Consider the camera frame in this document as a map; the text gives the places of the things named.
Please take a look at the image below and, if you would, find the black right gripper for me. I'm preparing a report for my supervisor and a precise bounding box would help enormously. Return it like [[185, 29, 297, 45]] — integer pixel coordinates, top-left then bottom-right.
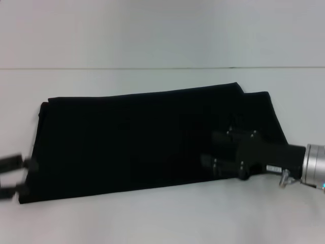
[[200, 130, 307, 181]]

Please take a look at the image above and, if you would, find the black shirt with FREE print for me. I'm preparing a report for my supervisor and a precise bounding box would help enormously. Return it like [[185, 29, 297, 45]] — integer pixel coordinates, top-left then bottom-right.
[[17, 81, 289, 205]]

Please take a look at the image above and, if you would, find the grey right gripper cable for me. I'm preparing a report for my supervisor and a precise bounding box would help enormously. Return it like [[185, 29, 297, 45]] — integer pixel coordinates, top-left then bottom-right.
[[278, 169, 303, 189]]

